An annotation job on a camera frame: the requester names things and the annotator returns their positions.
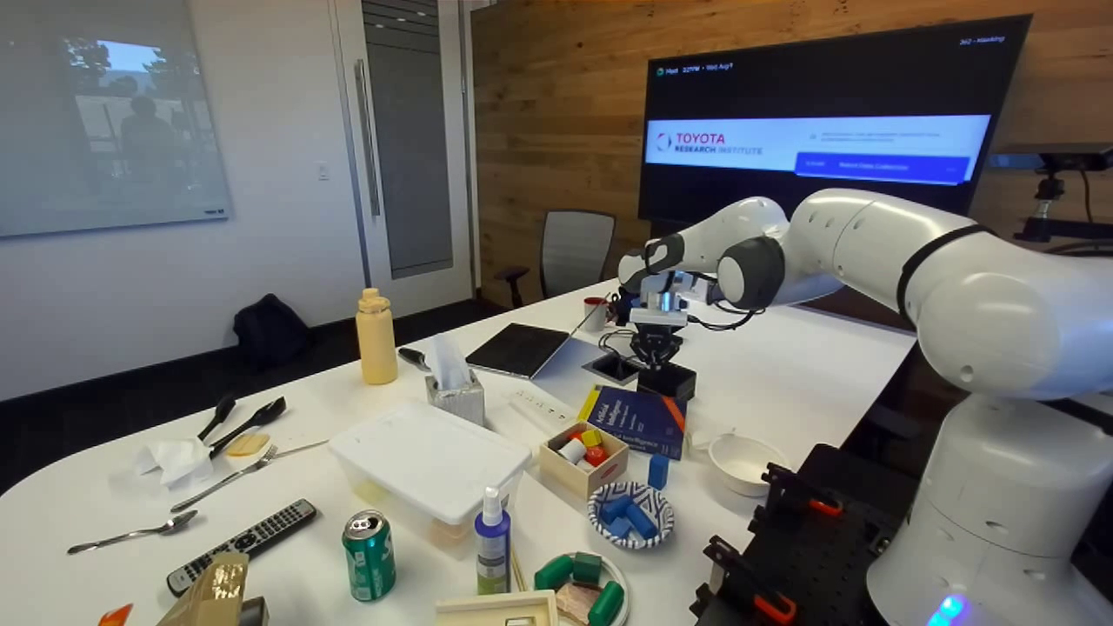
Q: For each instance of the black remote control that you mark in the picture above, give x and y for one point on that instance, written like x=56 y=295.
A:
x=245 y=544

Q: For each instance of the large black plastic spoon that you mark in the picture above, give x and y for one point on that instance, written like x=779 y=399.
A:
x=260 y=420

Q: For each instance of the blue blocks pile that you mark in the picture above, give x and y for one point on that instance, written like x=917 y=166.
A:
x=626 y=511

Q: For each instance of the black camera on stand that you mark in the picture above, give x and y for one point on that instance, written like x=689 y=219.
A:
x=1063 y=174

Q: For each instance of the golden shiny object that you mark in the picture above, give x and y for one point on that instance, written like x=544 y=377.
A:
x=215 y=591

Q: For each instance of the white square tray frame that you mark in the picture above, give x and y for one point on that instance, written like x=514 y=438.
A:
x=490 y=604

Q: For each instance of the small black marker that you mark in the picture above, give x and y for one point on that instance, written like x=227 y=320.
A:
x=414 y=355

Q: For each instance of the wall whiteboard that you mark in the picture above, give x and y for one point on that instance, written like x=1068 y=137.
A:
x=110 y=116

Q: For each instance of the large wall television screen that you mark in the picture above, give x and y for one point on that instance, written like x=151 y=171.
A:
x=835 y=106

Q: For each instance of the white bowl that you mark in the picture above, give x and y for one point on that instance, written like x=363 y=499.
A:
x=741 y=462

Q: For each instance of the crumpled white plastic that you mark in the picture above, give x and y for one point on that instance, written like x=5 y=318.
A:
x=174 y=457

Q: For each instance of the silver long spoon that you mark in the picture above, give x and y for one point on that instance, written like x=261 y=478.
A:
x=230 y=478

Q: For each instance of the white door with glass panel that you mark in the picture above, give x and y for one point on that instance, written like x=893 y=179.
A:
x=405 y=142

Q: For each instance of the black mounting board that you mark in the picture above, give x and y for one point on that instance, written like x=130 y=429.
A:
x=828 y=557

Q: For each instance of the small black plastic spoon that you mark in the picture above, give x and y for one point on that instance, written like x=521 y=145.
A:
x=217 y=416

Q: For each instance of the black tablet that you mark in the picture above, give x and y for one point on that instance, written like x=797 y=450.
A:
x=516 y=346

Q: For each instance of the orange small piece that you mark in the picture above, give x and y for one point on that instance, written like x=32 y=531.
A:
x=116 y=618

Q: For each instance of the grey office chair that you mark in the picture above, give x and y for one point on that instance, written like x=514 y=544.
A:
x=576 y=248

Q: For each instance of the green soda can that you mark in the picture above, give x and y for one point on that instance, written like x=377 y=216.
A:
x=371 y=557

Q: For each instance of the yellow squeeze bottle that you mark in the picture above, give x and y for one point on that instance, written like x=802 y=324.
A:
x=377 y=342

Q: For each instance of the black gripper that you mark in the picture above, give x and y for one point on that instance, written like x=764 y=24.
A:
x=662 y=308

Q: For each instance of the grey tissue box holder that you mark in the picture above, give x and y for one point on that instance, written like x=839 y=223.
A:
x=458 y=392

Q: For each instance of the dark blue book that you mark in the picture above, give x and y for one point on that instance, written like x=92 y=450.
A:
x=635 y=420

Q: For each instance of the wooden box with blocks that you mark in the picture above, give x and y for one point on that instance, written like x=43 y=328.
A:
x=581 y=462

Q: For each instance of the black box device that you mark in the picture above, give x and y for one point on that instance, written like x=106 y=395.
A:
x=668 y=383

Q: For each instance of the silver flat sheet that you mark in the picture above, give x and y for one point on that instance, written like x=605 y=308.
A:
x=573 y=370

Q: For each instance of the yellow sponge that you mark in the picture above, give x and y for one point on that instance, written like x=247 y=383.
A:
x=247 y=445

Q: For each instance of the white plastic container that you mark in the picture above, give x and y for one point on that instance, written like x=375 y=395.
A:
x=429 y=463

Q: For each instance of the blue upright block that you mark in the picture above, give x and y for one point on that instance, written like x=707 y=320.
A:
x=657 y=470

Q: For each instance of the white plate with green blocks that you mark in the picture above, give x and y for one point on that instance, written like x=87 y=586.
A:
x=586 y=586

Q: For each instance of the clear sanitizer bottle blue label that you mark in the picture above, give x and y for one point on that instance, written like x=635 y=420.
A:
x=490 y=550

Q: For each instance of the black bag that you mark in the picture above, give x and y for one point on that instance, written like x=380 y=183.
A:
x=268 y=328

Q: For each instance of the silver fork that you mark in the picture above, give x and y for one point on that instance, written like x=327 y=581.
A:
x=135 y=532

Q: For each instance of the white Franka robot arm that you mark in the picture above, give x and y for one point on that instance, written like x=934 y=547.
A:
x=995 y=302

